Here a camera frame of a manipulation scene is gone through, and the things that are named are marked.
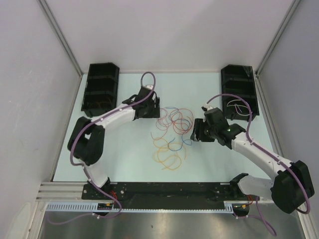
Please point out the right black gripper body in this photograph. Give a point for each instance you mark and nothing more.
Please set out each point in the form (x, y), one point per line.
(213, 130)

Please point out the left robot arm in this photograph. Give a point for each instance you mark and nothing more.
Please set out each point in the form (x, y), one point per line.
(86, 142)

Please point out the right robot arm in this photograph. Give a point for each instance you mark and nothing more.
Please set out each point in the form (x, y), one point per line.
(289, 184)

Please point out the left black compartment bin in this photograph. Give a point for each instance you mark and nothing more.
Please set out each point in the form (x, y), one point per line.
(101, 90)

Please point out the black compartment bin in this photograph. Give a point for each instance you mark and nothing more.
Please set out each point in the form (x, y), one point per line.
(238, 80)
(101, 90)

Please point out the right black compartment bin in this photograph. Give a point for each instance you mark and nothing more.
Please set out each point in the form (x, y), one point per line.
(238, 80)

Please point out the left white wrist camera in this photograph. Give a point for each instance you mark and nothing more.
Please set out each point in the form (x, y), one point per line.
(150, 87)

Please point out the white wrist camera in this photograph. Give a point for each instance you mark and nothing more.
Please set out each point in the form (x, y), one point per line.
(206, 108)
(150, 87)

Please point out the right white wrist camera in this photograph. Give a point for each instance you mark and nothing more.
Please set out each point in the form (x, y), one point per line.
(206, 108)

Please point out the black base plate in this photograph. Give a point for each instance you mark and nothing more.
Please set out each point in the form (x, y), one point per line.
(178, 201)

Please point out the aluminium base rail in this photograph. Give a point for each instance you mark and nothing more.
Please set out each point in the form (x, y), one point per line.
(57, 191)

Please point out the grey slotted cable duct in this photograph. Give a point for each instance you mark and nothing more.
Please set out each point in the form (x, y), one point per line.
(95, 207)

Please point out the right aluminium frame post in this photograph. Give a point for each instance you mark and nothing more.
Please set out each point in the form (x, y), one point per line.
(283, 25)

